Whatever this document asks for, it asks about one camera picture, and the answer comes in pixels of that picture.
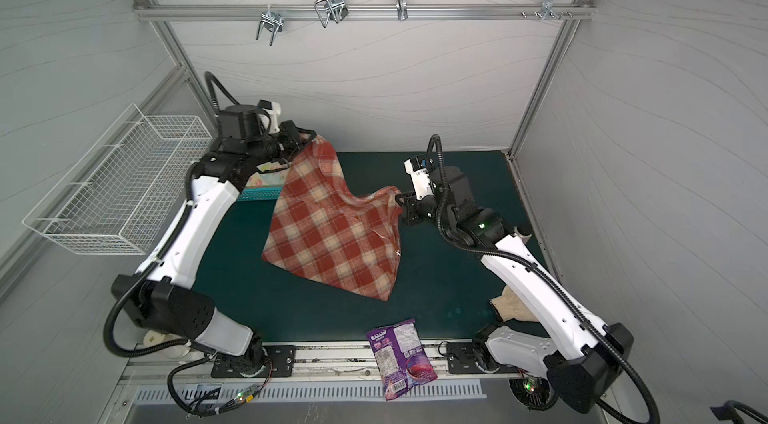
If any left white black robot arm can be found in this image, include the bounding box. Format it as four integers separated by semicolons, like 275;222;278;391
103;101;316;373

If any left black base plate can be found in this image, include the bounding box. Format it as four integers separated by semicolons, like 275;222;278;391
211;344;296;379

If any purple snack bag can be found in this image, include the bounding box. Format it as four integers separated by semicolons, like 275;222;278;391
366;319;438;401

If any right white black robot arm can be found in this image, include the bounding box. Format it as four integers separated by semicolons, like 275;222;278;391
396;157;660;423

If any teal plastic basket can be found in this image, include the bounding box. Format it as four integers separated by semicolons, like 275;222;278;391
238;186;283;202

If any left metal hook clamp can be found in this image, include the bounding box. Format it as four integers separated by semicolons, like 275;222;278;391
255;8;284;46

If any right base cable bundle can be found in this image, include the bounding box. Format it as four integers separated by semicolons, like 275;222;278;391
508;375;556;412

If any red plaid skirt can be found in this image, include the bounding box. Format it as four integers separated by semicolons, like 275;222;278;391
261;136;402;302

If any base cable bundle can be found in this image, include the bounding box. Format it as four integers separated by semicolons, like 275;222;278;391
166;354;274;417
508;375;556;412

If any right metal bracket clamp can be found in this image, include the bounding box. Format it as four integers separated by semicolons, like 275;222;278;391
520;0;574;21

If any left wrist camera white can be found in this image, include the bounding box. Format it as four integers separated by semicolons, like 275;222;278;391
257;100;281;135

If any middle metal hook clamp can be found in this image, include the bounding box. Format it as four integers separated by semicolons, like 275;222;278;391
314;0;349;28

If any metal hook clamp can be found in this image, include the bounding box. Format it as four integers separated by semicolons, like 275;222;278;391
314;0;349;28
255;8;284;46

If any horizontal aluminium rail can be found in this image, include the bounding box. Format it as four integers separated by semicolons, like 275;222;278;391
134;1;596;22

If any left base cable bundle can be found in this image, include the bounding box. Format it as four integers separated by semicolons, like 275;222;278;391
166;354;274;417

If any white wire basket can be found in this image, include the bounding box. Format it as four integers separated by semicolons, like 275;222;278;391
22;104;212;255

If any small metal hook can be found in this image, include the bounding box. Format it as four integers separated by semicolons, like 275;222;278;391
395;0;408;22

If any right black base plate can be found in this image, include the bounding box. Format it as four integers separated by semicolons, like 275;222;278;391
437;341;521;376

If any floral yellow skirt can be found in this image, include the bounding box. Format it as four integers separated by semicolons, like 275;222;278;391
246;163;290;188

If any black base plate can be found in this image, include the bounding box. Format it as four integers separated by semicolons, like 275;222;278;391
437;341;521;376
211;344;296;379

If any beige work glove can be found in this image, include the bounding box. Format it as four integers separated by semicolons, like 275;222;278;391
490;286;539;322

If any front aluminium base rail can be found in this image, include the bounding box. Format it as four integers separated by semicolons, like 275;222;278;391
118;338;530;385

